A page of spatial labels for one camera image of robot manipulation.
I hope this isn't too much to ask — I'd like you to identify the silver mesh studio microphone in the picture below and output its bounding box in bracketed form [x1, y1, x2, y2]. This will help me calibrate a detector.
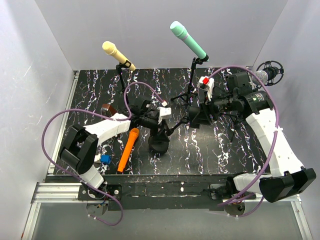
[251, 70, 269, 85]

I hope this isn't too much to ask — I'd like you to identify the cream microphone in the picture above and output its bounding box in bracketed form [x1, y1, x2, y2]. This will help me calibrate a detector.
[102, 41, 136, 71]

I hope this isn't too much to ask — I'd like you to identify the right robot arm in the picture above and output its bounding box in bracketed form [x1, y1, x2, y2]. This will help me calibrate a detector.
[188, 72, 317, 203]

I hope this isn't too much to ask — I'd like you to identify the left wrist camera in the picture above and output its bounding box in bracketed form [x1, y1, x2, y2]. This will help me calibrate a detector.
[158, 107, 172, 124]

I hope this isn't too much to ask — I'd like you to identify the mint green microphone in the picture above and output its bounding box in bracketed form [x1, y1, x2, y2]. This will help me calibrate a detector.
[170, 21, 209, 62]

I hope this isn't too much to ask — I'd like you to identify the round base mic stand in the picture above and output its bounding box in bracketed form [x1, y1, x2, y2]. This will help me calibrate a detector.
[148, 116, 189, 155]

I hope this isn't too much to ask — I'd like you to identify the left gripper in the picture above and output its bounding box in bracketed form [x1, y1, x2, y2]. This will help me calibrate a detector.
[140, 113, 170, 142]

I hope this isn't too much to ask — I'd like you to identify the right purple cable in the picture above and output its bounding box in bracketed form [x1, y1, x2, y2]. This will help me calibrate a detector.
[207, 65, 280, 221]

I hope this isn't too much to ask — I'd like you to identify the right tripod stand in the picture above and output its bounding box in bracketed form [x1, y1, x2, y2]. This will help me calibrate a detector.
[256, 60, 284, 87]

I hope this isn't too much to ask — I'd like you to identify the blue and white small object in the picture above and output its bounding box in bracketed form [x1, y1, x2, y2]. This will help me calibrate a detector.
[94, 154, 112, 165]

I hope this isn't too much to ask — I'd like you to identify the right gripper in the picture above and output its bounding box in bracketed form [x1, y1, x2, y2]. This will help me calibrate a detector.
[191, 89, 237, 126]

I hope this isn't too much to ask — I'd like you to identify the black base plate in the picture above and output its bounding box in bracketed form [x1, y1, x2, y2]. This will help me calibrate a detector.
[44, 173, 285, 211]

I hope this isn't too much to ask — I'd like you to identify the black tripod mic stand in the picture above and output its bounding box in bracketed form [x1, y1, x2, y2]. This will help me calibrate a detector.
[170, 55, 209, 106]

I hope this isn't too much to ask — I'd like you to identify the cream mic round stand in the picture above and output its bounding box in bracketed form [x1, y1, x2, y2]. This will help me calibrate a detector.
[115, 63, 129, 94]

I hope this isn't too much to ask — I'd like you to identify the purple cable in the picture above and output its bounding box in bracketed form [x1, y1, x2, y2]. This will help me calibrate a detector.
[41, 81, 166, 227]
[207, 65, 280, 221]

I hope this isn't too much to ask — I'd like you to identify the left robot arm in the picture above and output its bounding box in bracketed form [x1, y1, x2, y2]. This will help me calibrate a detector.
[58, 101, 172, 200]

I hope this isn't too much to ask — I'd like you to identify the orange microphone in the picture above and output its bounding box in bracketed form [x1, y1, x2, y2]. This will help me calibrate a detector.
[117, 128, 140, 173]

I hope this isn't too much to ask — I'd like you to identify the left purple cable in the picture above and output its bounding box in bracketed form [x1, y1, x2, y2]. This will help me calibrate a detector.
[41, 81, 166, 227]

